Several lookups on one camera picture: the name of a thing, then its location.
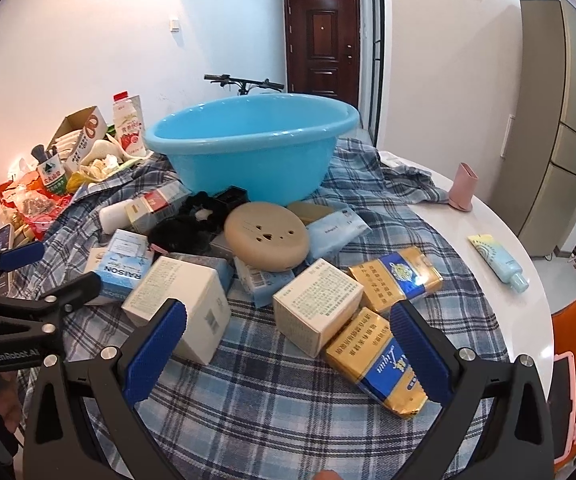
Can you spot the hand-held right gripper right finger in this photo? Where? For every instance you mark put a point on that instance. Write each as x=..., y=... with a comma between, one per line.
x=420, y=355

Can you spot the strawberry milk bottle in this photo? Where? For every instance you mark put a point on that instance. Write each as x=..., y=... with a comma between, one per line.
x=129, y=130

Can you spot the blue plastic basin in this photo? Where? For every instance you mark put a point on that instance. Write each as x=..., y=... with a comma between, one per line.
x=248, y=160

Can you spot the pale blue packet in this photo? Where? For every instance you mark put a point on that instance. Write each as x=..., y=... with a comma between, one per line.
x=258, y=282

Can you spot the gold cigarette pack blue emblem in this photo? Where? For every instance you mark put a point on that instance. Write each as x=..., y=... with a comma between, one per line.
x=393, y=280

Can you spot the white pretzel box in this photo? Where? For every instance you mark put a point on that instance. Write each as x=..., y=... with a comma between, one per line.
x=88, y=132

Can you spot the pink cup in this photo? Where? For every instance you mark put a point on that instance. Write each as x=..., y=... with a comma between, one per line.
x=462, y=185

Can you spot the white crumpled bag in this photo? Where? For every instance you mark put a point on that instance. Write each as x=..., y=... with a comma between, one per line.
x=100, y=157

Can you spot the large white paper box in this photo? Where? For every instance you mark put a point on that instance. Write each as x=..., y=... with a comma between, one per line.
x=178, y=295

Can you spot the yellow bag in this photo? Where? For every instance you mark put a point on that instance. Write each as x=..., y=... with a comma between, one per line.
x=78, y=182

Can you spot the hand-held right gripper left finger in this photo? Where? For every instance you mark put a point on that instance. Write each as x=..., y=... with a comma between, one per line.
x=155, y=355

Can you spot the brown door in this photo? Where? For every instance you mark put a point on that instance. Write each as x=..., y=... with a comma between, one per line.
x=320, y=45

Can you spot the gold cigarette pack blue band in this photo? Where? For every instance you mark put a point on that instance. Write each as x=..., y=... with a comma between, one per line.
x=368, y=355

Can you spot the white cylinder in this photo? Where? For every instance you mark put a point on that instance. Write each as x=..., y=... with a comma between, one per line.
x=113, y=217

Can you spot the blue and white box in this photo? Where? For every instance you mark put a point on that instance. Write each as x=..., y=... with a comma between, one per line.
x=120, y=265

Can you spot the tan box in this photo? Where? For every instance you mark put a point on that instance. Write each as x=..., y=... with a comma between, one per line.
x=313, y=211

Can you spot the person's left hand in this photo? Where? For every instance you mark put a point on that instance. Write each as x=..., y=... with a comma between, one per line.
x=3, y=402

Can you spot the light blue cream tube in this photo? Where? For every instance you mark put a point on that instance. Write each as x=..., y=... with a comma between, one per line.
x=500, y=260

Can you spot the beige refrigerator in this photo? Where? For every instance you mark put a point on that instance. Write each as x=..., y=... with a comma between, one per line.
x=558, y=110

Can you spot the red and white cigarette pack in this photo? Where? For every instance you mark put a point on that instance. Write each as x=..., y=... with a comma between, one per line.
x=153, y=205

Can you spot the small black box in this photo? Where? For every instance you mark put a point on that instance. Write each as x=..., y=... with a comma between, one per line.
x=230, y=199

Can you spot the small white paper box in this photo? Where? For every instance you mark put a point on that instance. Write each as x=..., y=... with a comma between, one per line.
x=313, y=300

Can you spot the light blue tissue packet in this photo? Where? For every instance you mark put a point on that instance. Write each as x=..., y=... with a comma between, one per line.
x=335, y=230

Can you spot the blue plaid cloth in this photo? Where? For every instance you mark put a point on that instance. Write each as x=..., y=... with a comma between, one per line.
x=268, y=400

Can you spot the tablet in pink case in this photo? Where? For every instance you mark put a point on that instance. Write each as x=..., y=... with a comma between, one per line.
x=563, y=400

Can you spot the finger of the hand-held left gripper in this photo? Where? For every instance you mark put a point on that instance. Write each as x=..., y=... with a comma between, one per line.
x=20, y=255
x=75, y=287

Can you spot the round beige disc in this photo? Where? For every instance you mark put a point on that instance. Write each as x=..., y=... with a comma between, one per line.
x=268, y=235

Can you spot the black-framed glass door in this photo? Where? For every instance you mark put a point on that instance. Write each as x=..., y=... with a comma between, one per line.
x=375, y=35

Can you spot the black bicycle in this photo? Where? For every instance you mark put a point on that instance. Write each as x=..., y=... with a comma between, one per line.
x=248, y=82

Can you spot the white light switch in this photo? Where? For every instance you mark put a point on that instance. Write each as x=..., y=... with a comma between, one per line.
x=174, y=24

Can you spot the black scrunchie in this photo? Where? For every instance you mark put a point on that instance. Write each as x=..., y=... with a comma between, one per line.
x=178, y=232

